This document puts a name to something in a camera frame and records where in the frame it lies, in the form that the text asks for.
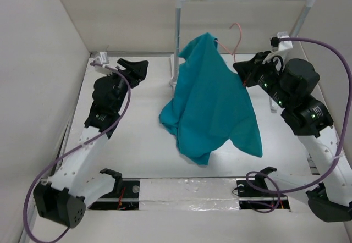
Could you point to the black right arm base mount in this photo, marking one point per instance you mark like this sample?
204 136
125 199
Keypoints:
248 191

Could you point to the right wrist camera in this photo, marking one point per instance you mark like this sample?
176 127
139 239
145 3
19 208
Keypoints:
279 48

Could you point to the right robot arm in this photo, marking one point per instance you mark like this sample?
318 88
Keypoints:
290 85

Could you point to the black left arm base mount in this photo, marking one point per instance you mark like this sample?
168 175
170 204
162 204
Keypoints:
123 197

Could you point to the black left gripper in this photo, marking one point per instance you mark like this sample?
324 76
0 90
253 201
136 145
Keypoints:
134 72

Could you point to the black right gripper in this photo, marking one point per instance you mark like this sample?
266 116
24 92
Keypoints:
247 70

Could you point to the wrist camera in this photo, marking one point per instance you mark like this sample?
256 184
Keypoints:
100 60
279 48

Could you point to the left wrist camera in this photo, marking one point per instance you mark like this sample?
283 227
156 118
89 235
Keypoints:
100 60

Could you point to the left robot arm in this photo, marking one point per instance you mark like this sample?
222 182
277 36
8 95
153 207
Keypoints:
71 190

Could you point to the teal t shirt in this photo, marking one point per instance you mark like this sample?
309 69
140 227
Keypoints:
210 105

